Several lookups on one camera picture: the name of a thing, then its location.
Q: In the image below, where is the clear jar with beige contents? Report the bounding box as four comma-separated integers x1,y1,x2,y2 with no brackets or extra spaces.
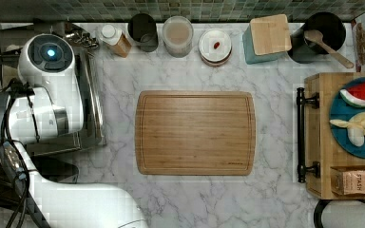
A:
162,16,194,58

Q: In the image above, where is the teal canister with wooden lid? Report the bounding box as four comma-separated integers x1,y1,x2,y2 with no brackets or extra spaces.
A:
242,14,292,65

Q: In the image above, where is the wooden tray with black handle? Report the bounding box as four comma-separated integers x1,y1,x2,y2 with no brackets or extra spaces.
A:
297,72,365,200

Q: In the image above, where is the clear cereal jar white lid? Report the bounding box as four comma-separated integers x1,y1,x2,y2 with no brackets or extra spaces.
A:
199,28,232,67

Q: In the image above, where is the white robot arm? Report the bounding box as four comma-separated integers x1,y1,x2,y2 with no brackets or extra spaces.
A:
0,34,148,228

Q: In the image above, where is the blue plate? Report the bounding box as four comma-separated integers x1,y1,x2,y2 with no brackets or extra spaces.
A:
329,77,365,159

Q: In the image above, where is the black utensil pot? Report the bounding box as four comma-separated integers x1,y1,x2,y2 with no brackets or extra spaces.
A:
288,12,346,64

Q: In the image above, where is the silver toaster oven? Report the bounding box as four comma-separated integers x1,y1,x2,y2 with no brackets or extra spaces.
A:
0,22,106,157

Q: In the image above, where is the brown tea box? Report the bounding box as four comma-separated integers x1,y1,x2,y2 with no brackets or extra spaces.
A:
330,166,365,196

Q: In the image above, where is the large bamboo cutting board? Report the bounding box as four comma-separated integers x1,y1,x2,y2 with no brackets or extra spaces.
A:
135,90,256,176

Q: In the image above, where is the dark glass jar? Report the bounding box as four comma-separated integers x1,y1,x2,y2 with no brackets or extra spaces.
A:
127,13,159,52

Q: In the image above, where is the plush watermelon slice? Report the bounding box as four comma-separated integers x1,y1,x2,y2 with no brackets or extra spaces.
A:
339,74,365,108

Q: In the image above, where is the plush peeled banana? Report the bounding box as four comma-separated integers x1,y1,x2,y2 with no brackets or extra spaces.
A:
330,112,365,147

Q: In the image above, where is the white-capped brown bottle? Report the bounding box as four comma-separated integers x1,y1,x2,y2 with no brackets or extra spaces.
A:
100,25,131,58

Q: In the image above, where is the wooden spoon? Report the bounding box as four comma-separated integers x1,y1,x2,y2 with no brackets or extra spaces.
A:
304,29,355,68

